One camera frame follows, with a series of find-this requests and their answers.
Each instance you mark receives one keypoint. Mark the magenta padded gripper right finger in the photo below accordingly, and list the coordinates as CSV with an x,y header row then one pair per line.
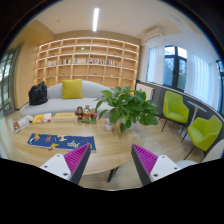
x,y
151,167

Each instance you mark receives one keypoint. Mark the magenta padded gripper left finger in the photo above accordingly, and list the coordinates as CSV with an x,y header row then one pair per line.
x,y
69,166

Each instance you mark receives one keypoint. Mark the blue patterned towel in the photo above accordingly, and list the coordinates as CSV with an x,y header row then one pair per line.
x,y
58,142

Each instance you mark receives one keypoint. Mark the cartoon figurine set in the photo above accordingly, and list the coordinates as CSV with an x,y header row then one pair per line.
x,y
86,114

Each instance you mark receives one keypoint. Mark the white candle jar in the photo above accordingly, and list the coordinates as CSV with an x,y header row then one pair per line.
x,y
108,125

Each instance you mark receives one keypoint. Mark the yellow red picture book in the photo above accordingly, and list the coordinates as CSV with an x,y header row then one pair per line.
x,y
42,118

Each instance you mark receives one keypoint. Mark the near lime green chair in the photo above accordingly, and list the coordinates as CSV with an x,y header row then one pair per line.
x,y
203,133

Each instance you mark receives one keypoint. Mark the lime green chair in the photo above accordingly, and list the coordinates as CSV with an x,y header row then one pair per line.
x,y
203,133
174,108

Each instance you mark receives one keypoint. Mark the far lime green chair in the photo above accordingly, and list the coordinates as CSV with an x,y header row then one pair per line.
x,y
174,108

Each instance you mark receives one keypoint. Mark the white red booklet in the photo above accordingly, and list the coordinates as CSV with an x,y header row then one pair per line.
x,y
22,123

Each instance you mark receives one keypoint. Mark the green potted plant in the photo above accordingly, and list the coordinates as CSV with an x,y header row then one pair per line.
x,y
128,106

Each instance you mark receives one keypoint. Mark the light grey sofa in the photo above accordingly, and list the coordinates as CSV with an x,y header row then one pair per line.
x,y
56,104

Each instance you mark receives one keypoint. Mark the yellow cushion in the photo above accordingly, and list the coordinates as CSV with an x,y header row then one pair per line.
x,y
72,89

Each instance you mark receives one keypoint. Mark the black bag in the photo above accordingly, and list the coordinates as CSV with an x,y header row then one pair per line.
x,y
38,94

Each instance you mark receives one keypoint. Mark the white sheer curtain left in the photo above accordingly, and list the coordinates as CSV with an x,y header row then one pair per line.
x,y
155,72

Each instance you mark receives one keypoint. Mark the white sheer curtain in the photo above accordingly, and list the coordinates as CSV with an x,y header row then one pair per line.
x,y
202,80
155,72

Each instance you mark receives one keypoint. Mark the white sheer curtain right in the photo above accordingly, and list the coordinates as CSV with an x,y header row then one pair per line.
x,y
202,80

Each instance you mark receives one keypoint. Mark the black framed window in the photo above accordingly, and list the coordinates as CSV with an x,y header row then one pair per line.
x,y
175,67

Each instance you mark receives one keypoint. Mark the white air conditioner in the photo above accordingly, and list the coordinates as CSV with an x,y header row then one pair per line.
x,y
152,34

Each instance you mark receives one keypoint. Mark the ceiling light strip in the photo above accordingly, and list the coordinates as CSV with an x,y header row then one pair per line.
x,y
95,19

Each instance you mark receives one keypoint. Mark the wooden bookshelf wall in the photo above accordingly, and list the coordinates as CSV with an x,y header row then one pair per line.
x,y
105,61

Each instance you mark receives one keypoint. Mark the glass door black frame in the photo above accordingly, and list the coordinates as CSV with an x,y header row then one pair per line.
x,y
7,70

